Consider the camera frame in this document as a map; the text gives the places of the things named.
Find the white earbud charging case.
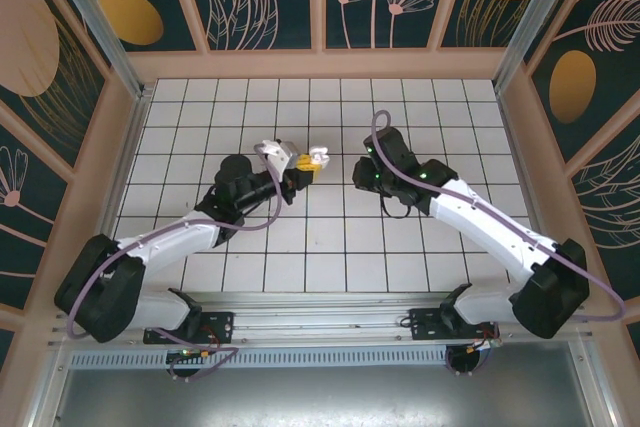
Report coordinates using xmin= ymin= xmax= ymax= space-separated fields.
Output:
xmin=307 ymin=145 xmax=332 ymax=171

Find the grey metal sheet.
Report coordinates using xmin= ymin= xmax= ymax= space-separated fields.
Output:
xmin=49 ymin=369 xmax=609 ymax=427

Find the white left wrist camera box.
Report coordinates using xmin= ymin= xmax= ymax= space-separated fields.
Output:
xmin=253 ymin=139 xmax=302 ymax=173

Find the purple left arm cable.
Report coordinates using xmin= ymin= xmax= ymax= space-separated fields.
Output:
xmin=66 ymin=144 xmax=282 ymax=382

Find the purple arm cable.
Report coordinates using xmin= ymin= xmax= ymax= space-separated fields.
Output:
xmin=66 ymin=144 xmax=282 ymax=382
xmin=371 ymin=109 xmax=627 ymax=348

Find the thin black cable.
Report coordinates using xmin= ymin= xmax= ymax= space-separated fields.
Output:
xmin=380 ymin=192 xmax=419 ymax=221

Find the aluminium side rail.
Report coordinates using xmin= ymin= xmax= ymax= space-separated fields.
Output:
xmin=79 ymin=89 xmax=152 ymax=308
xmin=497 ymin=89 xmax=564 ymax=301

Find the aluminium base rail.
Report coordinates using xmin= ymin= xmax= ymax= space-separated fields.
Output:
xmin=48 ymin=291 xmax=599 ymax=348

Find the small circuit board with wires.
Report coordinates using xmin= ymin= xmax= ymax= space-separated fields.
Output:
xmin=167 ymin=346 xmax=217 ymax=366
xmin=449 ymin=335 xmax=502 ymax=363

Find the grey slotted cable duct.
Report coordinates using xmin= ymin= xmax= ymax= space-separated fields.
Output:
xmin=67 ymin=349 xmax=587 ymax=372

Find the aluminium corner post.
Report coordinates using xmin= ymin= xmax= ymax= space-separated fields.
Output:
xmin=42 ymin=0 xmax=149 ymax=101
xmin=493 ymin=0 xmax=585 ymax=94

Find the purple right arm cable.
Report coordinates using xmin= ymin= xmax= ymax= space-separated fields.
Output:
xmin=371 ymin=109 xmax=627 ymax=348

